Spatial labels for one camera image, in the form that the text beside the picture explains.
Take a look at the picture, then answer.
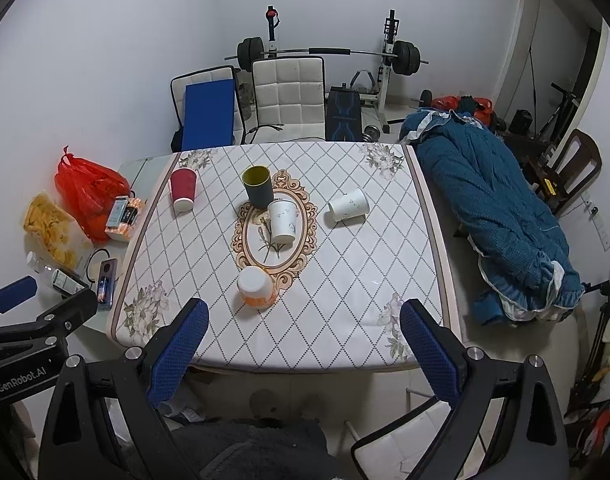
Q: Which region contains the white padded chair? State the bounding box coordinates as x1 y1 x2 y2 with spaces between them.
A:
249 56 326 143

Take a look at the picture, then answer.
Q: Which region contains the barbell with black plates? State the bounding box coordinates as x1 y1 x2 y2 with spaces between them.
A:
225 37 427 76

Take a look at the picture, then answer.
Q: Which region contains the red paper cup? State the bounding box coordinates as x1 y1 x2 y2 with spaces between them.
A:
169 168 197 214

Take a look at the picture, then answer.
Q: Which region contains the blue smartphone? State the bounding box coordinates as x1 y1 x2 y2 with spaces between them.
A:
97 258 118 311

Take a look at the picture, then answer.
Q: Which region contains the white floral upright cup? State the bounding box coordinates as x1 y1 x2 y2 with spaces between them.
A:
267 200 297 245

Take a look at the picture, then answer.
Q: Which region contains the black blue bench pad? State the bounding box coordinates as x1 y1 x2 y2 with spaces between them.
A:
325 87 363 142

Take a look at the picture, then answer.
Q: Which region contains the dark green yellow cup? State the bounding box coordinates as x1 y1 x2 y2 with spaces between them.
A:
241 166 273 210

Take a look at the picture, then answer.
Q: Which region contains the weight bench rack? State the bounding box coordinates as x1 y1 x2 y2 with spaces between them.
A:
265 6 399 133

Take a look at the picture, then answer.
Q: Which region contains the orange white paper cup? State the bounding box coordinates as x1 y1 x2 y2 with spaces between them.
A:
237 266 277 310

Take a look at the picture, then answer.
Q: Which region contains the patterned white tablecloth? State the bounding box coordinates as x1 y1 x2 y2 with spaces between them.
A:
106 142 458 373

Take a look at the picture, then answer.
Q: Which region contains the orange tissue pack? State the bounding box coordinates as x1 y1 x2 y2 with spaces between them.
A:
104 196 145 242

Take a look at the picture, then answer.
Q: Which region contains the yellow chips bag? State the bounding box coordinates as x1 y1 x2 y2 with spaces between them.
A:
22 191 92 273

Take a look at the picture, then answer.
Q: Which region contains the red plastic bag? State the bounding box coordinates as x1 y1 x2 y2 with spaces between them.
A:
54 146 130 244

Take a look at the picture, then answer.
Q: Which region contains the white floral lying cup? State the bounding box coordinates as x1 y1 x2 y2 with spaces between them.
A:
328 188 370 222

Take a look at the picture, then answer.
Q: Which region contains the chair with blue cushion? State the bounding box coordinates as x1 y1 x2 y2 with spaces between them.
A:
169 65 245 152

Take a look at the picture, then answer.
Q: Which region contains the blue quilted blanket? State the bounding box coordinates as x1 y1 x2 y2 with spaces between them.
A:
399 107 585 325

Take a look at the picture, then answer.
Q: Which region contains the brown wooden chair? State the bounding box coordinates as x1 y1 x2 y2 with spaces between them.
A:
533 129 602 217

